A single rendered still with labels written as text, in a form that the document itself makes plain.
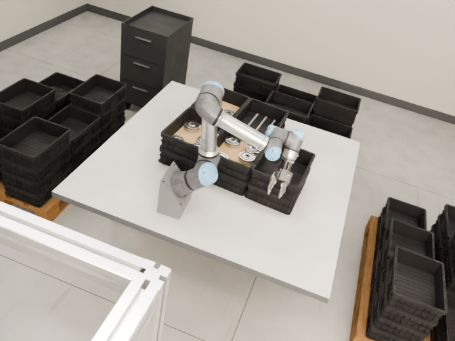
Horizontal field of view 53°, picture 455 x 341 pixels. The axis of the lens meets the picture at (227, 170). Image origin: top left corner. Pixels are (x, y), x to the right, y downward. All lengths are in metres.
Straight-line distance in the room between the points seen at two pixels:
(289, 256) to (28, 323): 1.56
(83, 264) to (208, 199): 2.09
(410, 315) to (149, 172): 1.73
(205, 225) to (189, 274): 0.73
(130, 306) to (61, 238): 0.15
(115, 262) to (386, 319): 2.41
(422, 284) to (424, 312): 0.26
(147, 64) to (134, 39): 0.25
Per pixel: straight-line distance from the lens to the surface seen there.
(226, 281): 3.22
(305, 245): 2.61
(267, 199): 2.71
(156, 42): 4.23
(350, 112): 4.36
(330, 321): 3.25
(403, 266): 3.10
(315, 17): 5.86
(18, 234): 0.69
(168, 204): 2.51
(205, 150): 2.46
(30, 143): 3.44
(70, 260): 0.66
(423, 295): 3.01
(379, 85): 6.06
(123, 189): 2.71
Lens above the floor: 2.49
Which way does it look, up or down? 37 degrees down
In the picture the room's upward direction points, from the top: 12 degrees clockwise
